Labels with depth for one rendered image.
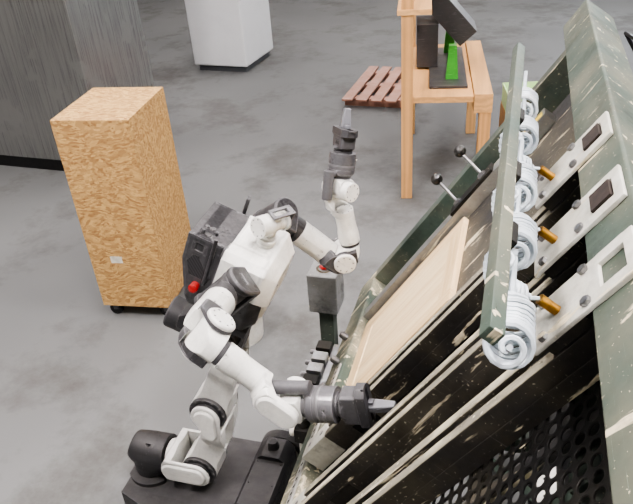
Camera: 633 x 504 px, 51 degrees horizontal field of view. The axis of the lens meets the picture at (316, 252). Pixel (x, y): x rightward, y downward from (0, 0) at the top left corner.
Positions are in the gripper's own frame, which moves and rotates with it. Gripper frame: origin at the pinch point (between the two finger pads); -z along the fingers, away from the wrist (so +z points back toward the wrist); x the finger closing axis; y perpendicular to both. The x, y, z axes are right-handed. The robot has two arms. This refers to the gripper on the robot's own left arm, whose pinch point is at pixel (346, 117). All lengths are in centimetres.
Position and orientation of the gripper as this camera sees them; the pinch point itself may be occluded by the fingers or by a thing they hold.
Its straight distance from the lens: 216.5
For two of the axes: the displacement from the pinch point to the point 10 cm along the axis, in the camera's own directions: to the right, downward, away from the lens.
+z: -0.9, 9.4, 3.2
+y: -9.5, 0.2, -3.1
